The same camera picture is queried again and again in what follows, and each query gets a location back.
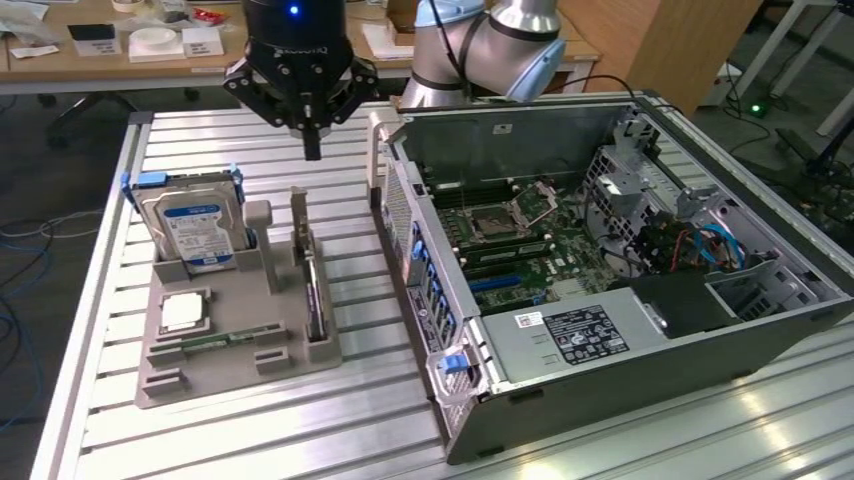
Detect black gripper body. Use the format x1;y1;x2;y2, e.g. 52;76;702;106
240;0;355;102

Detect graphics card with silver bracket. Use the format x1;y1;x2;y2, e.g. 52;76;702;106
288;185;333;347

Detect white paper stack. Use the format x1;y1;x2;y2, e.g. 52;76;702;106
361;22;419;61

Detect small white box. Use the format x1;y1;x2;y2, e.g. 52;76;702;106
180;27;225;59

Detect cardboard box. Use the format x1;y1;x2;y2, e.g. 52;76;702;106
385;0;420;34

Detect white box with bowl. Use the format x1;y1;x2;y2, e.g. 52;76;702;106
125;27;187;64

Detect wooden desk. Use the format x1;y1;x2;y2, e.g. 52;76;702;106
0;0;602;96

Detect black and white box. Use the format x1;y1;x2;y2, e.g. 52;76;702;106
65;23;123;57

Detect black office chair base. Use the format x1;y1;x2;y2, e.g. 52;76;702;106
39;88;201;149

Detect hard disk in blue caddy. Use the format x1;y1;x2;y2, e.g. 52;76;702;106
119;162;259;274

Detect CPU socket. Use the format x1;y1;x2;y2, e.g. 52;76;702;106
470;204;528;244

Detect clear plastic bags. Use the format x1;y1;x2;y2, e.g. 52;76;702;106
0;0;63;46

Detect metal socket cover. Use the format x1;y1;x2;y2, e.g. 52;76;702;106
510;182;560;226

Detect grey parts rack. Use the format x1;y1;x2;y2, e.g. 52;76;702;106
132;185;343;410

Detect blue expansion slot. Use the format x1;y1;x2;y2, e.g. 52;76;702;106
468;276;523;295

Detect silver drive cage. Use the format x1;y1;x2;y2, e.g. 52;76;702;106
583;144;675;251

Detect silver CPU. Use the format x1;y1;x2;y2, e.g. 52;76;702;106
159;294;209;331

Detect green motherboard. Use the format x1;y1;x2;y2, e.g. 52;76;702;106
425;177;632;316

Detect green RAM stick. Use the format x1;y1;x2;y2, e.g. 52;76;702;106
177;329;259;354

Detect grey power supply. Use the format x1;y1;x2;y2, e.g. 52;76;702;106
479;287;668;396

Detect black stand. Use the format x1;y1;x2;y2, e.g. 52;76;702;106
772;94;854;181

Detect grey open PC case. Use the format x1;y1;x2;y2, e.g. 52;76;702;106
365;89;854;466

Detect metal disk bay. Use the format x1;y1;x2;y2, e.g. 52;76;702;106
706;257;822;321

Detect thin black cable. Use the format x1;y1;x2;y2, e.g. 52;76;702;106
532;74;682;112

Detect white floor cable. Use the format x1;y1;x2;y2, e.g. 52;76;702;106
0;208;103;241

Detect blue floor cable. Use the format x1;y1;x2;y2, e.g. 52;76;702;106
0;239;53;431

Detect black wire bundle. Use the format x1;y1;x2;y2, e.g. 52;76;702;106
632;224;695;274

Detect blue wire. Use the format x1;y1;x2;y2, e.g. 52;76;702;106
692;224;747;274

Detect white desk frame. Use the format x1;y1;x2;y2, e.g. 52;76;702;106
730;0;854;136

